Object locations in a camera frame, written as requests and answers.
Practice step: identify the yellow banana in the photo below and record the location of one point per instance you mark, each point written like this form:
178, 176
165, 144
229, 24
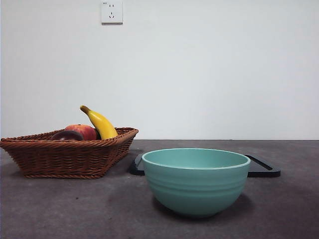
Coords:
103, 124

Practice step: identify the brown wicker basket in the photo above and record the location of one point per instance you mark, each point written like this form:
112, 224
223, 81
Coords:
62, 159

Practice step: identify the white wall socket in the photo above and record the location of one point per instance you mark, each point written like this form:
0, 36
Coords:
112, 15

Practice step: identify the teal ribbed bowl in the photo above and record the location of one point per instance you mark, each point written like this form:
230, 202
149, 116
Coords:
197, 189

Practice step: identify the black rectangular tray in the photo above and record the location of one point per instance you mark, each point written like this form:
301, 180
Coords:
261, 168

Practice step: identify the red orange peach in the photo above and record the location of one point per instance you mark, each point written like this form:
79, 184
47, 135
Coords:
87, 130

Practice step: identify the dark purple plum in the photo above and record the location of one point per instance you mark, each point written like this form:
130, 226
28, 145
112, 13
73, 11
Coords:
67, 136

